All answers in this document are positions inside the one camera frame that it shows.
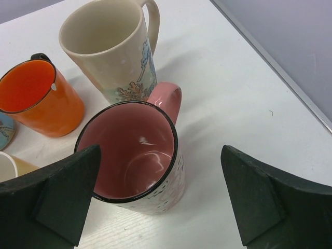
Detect pink ceramic mug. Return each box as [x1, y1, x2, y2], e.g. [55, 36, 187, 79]
[75, 82, 185, 215]

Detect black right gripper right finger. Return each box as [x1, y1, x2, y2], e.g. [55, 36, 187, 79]
[220, 145, 331, 248]

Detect orange ceramic mug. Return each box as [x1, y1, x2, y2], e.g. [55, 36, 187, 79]
[1, 53, 85, 137]

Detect blue ceramic mug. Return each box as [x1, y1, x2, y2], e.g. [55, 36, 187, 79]
[0, 113, 16, 151]

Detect cream coral-pattern mug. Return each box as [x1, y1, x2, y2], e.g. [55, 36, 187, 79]
[59, 1, 160, 104]

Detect beige speckled ceramic mug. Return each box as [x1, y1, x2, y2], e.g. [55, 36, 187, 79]
[0, 151, 39, 183]

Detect aluminium right side rail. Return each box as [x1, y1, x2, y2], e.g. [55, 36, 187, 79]
[212, 1, 331, 131]

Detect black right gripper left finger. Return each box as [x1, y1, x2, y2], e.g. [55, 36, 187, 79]
[1, 145, 101, 248]

